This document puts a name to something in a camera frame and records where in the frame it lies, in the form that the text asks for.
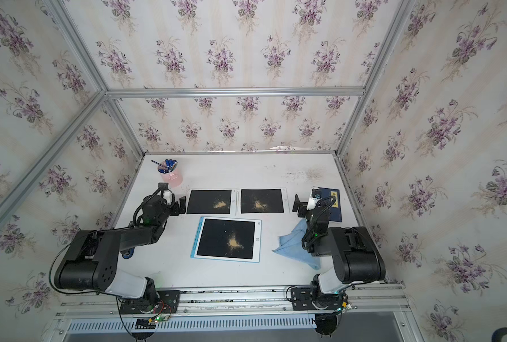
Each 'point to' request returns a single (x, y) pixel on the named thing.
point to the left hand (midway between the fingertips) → (175, 198)
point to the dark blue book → (335, 214)
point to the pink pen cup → (173, 179)
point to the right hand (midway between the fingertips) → (312, 196)
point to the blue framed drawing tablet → (232, 239)
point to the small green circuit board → (147, 323)
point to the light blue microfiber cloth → (291, 246)
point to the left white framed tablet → (211, 201)
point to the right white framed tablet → (263, 201)
